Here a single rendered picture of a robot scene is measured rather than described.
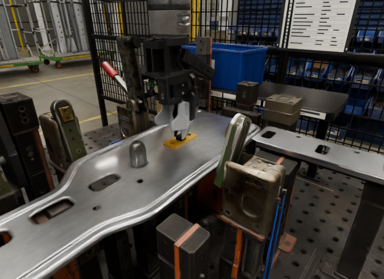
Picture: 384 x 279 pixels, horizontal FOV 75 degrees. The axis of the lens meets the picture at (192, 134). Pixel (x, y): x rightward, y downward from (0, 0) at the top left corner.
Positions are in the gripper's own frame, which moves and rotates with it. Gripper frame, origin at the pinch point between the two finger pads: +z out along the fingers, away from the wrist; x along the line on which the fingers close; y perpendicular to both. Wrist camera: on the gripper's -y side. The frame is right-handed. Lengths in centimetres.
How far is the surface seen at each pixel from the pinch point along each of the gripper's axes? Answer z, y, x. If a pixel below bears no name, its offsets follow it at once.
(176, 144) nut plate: 2.0, 2.7, 0.9
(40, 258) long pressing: 2.0, 33.8, 7.4
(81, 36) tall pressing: 33, -370, -700
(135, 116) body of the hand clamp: -0.9, 2.1, -13.1
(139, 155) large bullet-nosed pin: -0.3, 13.4, 1.4
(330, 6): -26, -55, 14
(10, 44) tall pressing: 39, -187, -698
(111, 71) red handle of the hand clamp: -10.5, 0.5, -22.6
